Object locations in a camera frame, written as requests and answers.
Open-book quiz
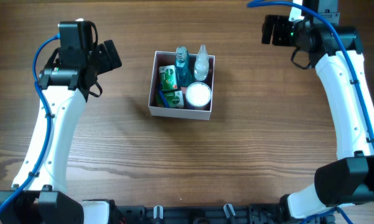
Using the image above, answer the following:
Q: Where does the teal mouthwash bottle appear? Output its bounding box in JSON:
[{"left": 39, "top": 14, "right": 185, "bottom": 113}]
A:
[{"left": 175, "top": 46, "right": 193, "bottom": 87}]

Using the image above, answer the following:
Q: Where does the clear spray bottle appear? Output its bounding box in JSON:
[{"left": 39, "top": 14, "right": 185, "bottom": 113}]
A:
[{"left": 194, "top": 45, "right": 209, "bottom": 82}]

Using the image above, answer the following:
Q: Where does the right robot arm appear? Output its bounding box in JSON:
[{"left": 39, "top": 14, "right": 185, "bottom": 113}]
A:
[{"left": 262, "top": 1, "right": 374, "bottom": 223}]

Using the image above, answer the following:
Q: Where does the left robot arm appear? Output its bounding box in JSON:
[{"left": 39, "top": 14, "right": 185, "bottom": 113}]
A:
[{"left": 0, "top": 19, "right": 122, "bottom": 223}]

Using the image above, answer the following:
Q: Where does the green soap box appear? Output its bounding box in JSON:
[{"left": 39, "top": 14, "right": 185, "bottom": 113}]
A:
[
  {"left": 156, "top": 91, "right": 184, "bottom": 109},
  {"left": 159, "top": 65, "right": 178, "bottom": 91}
]

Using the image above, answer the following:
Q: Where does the white pink-lined box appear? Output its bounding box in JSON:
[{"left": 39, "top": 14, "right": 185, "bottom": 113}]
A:
[{"left": 148, "top": 51, "right": 213, "bottom": 120}]

